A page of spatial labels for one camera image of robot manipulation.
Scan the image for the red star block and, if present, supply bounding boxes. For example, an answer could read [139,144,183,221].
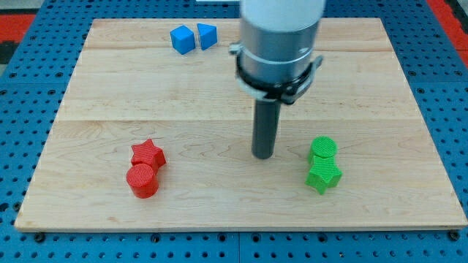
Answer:
[131,139,166,174]

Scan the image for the green cylinder block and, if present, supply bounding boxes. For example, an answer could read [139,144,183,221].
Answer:
[308,136,338,164]

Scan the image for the blue triangular prism block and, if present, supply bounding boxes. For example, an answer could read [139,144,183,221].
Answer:
[197,23,218,50]

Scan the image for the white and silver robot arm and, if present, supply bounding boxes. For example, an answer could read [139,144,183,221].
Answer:
[230,0,326,104]

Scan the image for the black cable clamp ring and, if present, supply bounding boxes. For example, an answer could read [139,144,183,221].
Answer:
[229,42,324,106]

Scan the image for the red cylinder block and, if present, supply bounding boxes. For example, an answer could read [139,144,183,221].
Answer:
[126,164,159,199]

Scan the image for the green star block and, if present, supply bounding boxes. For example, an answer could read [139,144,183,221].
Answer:
[305,156,342,195]

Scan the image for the blue cube block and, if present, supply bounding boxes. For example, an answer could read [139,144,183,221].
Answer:
[170,25,195,55]

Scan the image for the light wooden board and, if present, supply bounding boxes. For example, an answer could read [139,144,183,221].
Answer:
[15,18,467,232]

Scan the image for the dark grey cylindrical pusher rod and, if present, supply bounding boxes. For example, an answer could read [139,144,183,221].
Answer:
[252,100,281,159]

